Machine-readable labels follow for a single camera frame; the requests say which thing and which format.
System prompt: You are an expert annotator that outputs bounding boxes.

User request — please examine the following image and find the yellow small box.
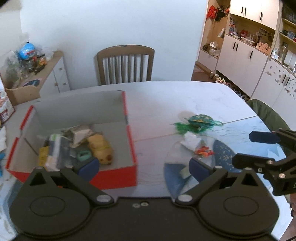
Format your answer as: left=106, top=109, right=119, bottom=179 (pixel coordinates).
left=38, top=146, right=49, bottom=167

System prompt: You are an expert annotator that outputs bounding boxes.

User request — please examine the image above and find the white crumpled tissue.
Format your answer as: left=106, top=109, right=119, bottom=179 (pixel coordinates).
left=181, top=132, right=202, bottom=151

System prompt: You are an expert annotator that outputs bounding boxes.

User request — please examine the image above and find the red orange small toy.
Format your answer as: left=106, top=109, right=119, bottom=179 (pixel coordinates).
left=194, top=146, right=214, bottom=158

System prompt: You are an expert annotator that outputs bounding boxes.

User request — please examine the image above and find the white wall cupboard unit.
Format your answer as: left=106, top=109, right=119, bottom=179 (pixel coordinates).
left=197, top=1, right=295, bottom=128

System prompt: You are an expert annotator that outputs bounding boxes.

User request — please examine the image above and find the white wooden side cabinet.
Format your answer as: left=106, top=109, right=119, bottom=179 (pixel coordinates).
left=4, top=51, right=71, bottom=106

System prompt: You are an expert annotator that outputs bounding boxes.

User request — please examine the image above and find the teal pencil sharpener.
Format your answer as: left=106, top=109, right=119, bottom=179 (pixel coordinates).
left=76, top=150, right=92, bottom=162

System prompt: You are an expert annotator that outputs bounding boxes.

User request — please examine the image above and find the white plastic bag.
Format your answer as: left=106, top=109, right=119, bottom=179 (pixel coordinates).
left=45, top=134, right=76, bottom=171

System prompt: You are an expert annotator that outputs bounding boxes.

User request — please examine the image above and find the red white snack bag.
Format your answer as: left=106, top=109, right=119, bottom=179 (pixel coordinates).
left=0, top=90, right=15, bottom=123

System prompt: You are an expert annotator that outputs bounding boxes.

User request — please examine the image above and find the red white cardboard box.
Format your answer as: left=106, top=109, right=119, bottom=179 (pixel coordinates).
left=6, top=90, right=137, bottom=189

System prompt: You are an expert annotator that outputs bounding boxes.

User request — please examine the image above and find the wooden chair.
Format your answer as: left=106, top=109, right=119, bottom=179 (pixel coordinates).
left=96, top=45, right=155, bottom=85

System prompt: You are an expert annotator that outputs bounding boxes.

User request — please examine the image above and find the green chair back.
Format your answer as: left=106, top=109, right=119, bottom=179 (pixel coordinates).
left=246, top=99, right=290, bottom=132

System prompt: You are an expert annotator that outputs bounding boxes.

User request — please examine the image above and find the blue round toy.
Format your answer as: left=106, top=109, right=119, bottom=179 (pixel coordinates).
left=18, top=42, right=36, bottom=60

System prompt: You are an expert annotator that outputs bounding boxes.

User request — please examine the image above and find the green tassel pouch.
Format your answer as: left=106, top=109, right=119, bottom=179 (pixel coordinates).
left=174, top=114, right=223, bottom=135

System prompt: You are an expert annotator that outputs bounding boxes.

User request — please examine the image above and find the shiny foil snack bag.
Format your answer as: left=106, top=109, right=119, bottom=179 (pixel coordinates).
left=61, top=125, right=101, bottom=148

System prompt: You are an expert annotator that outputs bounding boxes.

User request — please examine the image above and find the yellow plush toy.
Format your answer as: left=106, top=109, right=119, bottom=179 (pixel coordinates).
left=87, top=134, right=113, bottom=165

